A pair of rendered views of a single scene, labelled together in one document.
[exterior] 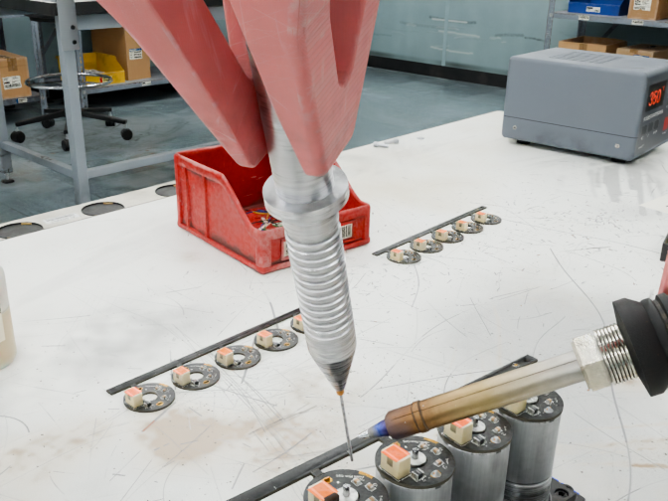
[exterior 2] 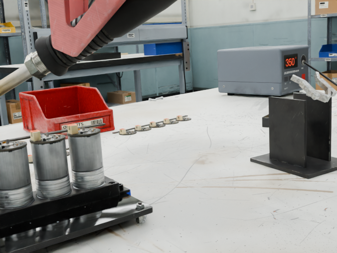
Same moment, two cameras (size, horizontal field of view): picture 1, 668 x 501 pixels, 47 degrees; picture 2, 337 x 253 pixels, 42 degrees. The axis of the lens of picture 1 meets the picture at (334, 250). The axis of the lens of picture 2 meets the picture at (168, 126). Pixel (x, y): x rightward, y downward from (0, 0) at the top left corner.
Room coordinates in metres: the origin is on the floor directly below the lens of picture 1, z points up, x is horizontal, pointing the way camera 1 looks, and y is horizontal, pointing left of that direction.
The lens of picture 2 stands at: (-0.08, -0.16, 0.88)
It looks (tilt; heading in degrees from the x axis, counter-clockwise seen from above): 11 degrees down; 5
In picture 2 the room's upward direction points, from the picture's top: 4 degrees counter-clockwise
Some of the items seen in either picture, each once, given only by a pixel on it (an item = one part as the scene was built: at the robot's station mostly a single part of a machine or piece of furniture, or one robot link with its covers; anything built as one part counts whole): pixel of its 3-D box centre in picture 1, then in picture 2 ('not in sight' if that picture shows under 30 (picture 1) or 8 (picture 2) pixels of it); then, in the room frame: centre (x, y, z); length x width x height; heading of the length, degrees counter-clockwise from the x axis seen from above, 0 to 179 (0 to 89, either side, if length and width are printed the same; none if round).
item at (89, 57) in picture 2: not in sight; (101, 56); (3.13, 0.60, 0.77); 0.24 x 0.16 x 0.04; 136
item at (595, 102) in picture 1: (589, 102); (263, 71); (0.85, -0.28, 0.80); 0.15 x 0.12 x 0.10; 50
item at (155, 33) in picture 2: not in sight; (120, 37); (3.05, 0.44, 0.90); 1.30 x 0.06 x 0.12; 137
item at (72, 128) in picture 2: (514, 398); (73, 128); (0.23, -0.06, 0.82); 0.01 x 0.01 x 0.01; 40
